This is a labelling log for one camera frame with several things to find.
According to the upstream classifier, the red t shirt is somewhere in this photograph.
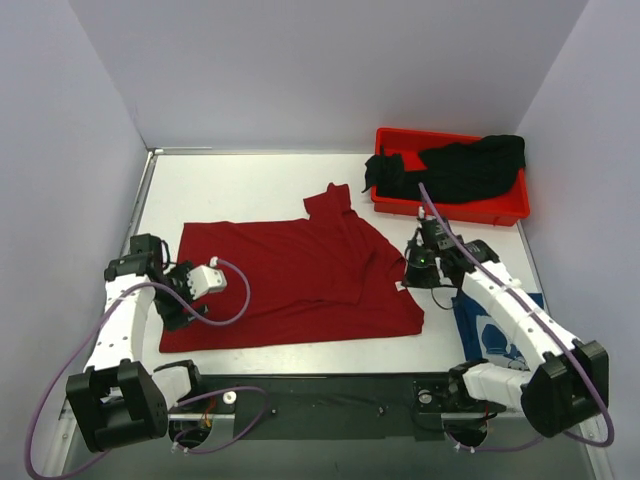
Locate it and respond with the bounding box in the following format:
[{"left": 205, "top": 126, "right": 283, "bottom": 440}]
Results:
[{"left": 159, "top": 184, "right": 424, "bottom": 353}]

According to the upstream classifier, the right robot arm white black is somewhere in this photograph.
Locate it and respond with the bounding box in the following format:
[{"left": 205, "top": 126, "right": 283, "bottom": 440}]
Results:
[{"left": 403, "top": 219, "right": 609, "bottom": 438}]

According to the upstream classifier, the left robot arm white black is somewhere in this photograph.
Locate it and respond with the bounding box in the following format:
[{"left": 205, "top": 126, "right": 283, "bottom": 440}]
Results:
[{"left": 66, "top": 234, "right": 227, "bottom": 453}]

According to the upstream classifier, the black t shirt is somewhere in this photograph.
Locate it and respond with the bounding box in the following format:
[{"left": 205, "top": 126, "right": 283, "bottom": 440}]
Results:
[{"left": 364, "top": 135, "right": 526, "bottom": 204}]

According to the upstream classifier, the red plastic bin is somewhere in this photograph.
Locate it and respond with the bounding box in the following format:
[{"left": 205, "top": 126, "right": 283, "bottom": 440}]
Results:
[{"left": 370, "top": 127, "right": 530, "bottom": 226}]

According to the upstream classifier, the blue folded t shirt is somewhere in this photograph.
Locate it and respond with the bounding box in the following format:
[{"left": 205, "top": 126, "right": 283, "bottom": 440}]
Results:
[{"left": 452, "top": 293, "right": 529, "bottom": 371}]

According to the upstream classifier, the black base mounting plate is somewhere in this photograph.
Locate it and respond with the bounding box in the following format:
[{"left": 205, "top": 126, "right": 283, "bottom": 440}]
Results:
[{"left": 182, "top": 373, "right": 506, "bottom": 441}]

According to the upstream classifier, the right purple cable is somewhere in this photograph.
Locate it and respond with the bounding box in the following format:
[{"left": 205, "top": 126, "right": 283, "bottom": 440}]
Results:
[{"left": 417, "top": 182, "right": 615, "bottom": 455}]

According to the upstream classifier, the purple cable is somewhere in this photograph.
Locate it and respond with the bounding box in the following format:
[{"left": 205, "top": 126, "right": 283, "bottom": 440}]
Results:
[
  {"left": 24, "top": 257, "right": 271, "bottom": 479},
  {"left": 417, "top": 182, "right": 615, "bottom": 455}
]

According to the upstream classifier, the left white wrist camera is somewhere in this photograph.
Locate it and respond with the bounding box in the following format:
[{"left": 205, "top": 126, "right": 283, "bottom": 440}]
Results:
[{"left": 187, "top": 256, "right": 227, "bottom": 300}]

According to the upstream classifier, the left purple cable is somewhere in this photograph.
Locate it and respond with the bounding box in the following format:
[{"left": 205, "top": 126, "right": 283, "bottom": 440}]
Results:
[{"left": 24, "top": 257, "right": 271, "bottom": 479}]

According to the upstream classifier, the aluminium frame rail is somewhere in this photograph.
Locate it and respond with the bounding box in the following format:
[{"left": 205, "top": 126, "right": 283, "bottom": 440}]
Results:
[{"left": 59, "top": 147, "right": 214, "bottom": 421}]

